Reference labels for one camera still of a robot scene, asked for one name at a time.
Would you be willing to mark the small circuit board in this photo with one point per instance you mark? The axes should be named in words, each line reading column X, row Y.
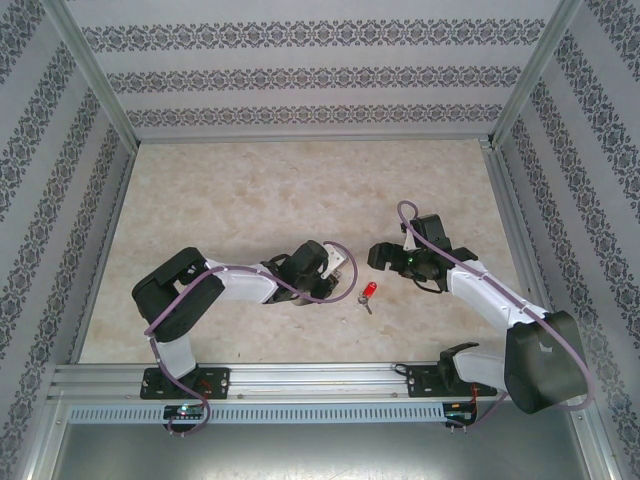
column 461, row 412
column 185, row 411

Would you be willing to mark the grey metal shelf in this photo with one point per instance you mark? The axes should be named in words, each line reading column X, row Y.
column 320, row 455

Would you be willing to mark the aluminium frame post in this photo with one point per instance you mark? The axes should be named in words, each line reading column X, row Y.
column 90, row 65
column 535, row 70

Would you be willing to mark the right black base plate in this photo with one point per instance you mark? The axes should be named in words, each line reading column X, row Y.
column 420, row 382

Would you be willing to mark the aluminium side rail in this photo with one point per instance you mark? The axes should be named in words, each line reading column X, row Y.
column 103, row 252
column 517, row 225

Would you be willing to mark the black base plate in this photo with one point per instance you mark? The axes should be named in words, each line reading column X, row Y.
column 420, row 382
column 220, row 382

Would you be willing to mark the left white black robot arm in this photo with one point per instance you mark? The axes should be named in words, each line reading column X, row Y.
column 240, row 288

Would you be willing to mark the right small circuit board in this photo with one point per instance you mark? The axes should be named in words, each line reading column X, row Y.
column 461, row 412

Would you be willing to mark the aluminium mounting rail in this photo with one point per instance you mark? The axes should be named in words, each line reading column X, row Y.
column 310, row 380

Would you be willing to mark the left small circuit board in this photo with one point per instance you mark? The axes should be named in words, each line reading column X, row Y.
column 185, row 411

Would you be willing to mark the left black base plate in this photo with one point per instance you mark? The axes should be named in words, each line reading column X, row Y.
column 220, row 382

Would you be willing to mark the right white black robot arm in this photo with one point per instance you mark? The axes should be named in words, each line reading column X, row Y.
column 540, row 370

